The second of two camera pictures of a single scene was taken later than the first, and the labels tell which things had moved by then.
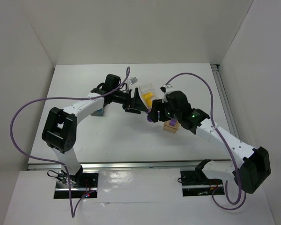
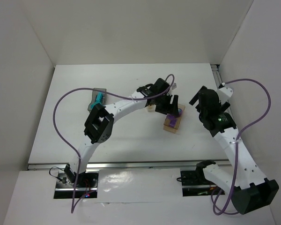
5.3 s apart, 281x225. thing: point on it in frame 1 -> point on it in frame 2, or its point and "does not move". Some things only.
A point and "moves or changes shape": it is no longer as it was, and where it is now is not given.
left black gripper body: [134, 101] -> [165, 105]
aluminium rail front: [117, 165] does not move
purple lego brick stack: [173, 122] does not move
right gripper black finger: [157, 105] -> [196, 97]
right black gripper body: [159, 110] -> [200, 96]
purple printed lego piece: [149, 119] moves or changes shape
